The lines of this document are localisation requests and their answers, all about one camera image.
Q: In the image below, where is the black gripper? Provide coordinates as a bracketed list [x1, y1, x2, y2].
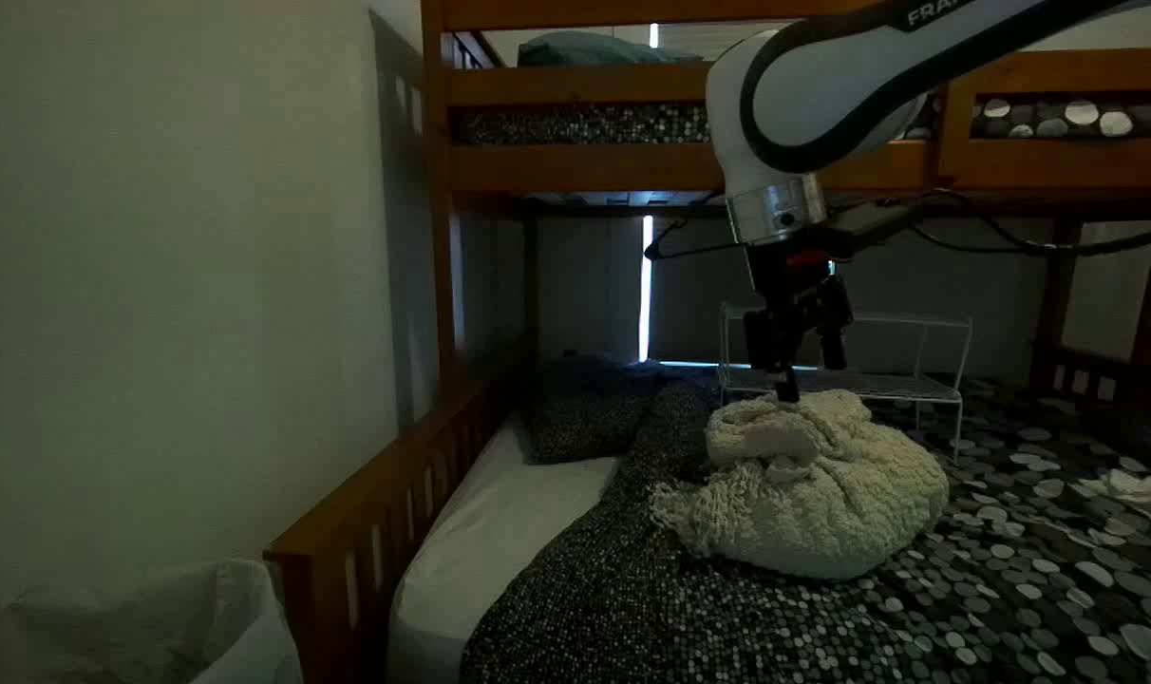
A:
[736, 234, 858, 407]

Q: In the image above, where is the white fleece blanket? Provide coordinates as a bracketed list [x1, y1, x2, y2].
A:
[646, 383, 953, 586]

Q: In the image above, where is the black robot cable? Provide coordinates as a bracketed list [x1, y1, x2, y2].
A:
[838, 192, 1151, 263]

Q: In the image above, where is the small white cloth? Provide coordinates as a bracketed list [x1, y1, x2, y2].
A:
[1093, 464, 1151, 535]

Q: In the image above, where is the dark grey pillow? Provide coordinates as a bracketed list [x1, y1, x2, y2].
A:
[518, 357, 665, 468]

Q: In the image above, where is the wooden bunk bed frame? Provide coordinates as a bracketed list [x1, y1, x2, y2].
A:
[261, 0, 1151, 684]

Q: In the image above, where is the grey window blind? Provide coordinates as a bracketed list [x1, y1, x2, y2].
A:
[530, 208, 731, 367]

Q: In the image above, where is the black white dotted bedspread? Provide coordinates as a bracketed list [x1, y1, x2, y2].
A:
[456, 371, 1151, 684]

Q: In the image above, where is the black hanging wire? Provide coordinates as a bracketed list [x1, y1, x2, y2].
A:
[644, 184, 734, 267]

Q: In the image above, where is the white mattress sheet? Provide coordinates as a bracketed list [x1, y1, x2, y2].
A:
[383, 412, 622, 684]

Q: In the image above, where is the teal pillow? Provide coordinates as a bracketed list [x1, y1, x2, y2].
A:
[513, 31, 706, 73]

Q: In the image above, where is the dotted bunk bedding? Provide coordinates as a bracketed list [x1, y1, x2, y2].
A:
[451, 91, 1151, 148]

